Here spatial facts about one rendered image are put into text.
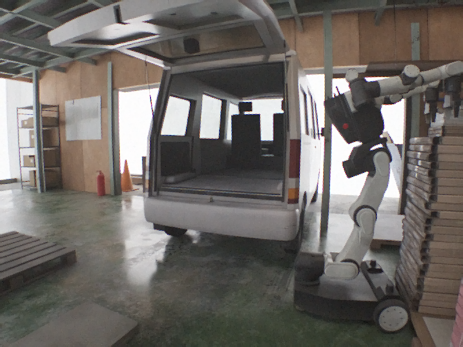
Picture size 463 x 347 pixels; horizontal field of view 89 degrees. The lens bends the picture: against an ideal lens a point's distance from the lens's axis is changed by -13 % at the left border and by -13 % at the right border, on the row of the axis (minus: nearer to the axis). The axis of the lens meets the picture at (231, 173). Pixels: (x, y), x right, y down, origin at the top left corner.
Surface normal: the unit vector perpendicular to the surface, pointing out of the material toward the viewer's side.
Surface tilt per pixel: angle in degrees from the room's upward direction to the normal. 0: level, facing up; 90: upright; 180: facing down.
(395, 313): 90
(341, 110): 93
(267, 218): 85
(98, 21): 106
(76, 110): 90
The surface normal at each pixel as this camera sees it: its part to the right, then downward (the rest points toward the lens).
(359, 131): -0.25, 0.33
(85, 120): -0.37, 0.11
